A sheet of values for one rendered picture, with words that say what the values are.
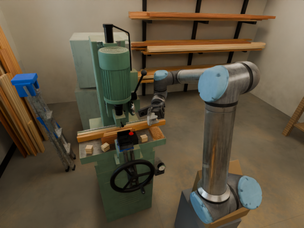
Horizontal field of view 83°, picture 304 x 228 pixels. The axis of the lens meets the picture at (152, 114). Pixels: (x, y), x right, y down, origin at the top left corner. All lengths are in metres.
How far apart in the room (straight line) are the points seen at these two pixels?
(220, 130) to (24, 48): 3.32
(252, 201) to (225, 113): 0.53
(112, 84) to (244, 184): 0.86
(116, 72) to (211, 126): 0.59
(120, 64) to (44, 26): 2.54
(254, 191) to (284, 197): 1.51
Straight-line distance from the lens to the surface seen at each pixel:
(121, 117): 1.18
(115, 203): 1.69
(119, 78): 1.01
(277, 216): 2.34
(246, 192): 1.01
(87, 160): 1.21
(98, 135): 1.29
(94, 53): 1.22
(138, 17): 2.90
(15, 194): 2.45
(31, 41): 3.52
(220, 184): 0.85
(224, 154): 0.74
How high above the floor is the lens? 1.74
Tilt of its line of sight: 33 degrees down
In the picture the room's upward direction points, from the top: 2 degrees clockwise
